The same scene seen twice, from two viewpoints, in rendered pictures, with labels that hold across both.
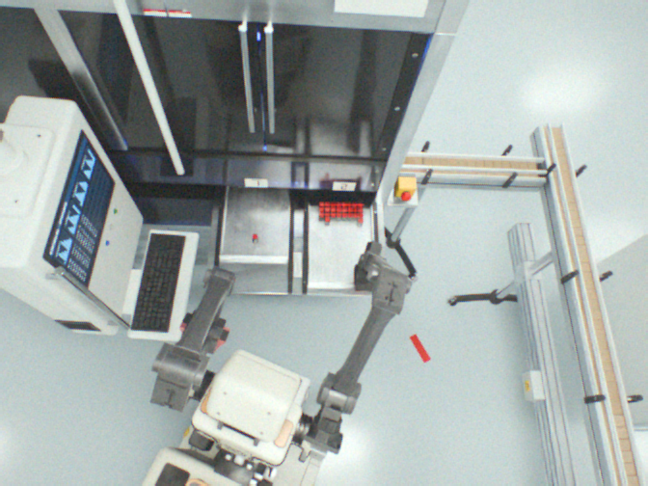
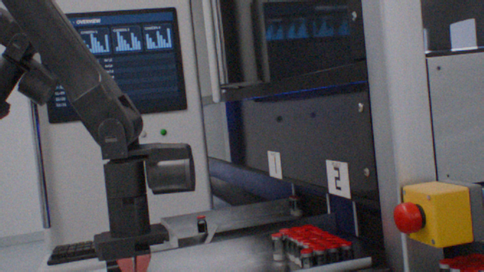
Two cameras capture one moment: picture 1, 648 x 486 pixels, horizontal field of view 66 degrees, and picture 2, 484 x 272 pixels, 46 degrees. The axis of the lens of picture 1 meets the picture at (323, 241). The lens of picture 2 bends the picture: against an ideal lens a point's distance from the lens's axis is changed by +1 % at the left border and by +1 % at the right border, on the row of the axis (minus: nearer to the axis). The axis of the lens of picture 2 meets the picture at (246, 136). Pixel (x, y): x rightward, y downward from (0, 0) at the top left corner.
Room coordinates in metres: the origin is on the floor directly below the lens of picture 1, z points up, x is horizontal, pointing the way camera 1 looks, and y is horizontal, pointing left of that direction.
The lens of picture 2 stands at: (0.74, -1.00, 1.16)
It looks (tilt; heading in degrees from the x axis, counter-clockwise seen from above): 3 degrees down; 84
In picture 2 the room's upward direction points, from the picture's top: 6 degrees counter-clockwise
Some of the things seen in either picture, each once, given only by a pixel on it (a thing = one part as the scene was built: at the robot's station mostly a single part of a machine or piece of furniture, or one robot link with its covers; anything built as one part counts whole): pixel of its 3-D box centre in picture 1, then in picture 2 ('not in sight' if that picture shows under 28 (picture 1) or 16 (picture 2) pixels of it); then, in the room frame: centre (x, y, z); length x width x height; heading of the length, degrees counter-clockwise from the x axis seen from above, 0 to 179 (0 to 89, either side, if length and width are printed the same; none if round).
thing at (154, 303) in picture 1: (158, 280); (125, 242); (0.53, 0.60, 0.82); 0.40 x 0.14 x 0.02; 7
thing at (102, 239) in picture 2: (364, 275); (129, 220); (0.64, -0.17, 1.01); 0.10 x 0.07 x 0.07; 10
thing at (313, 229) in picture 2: (340, 207); (326, 247); (0.95, -0.04, 0.90); 0.18 x 0.02 x 0.05; 101
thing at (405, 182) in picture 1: (405, 185); (441, 212); (1.06, -0.28, 0.99); 0.08 x 0.07 x 0.07; 10
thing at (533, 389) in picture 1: (532, 386); not in sight; (0.47, -1.03, 0.50); 0.12 x 0.05 x 0.09; 10
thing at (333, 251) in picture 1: (340, 243); (240, 267); (0.80, -0.07, 0.90); 0.34 x 0.26 x 0.04; 11
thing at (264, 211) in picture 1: (256, 218); (243, 222); (0.84, 0.28, 0.90); 0.34 x 0.26 x 0.04; 10
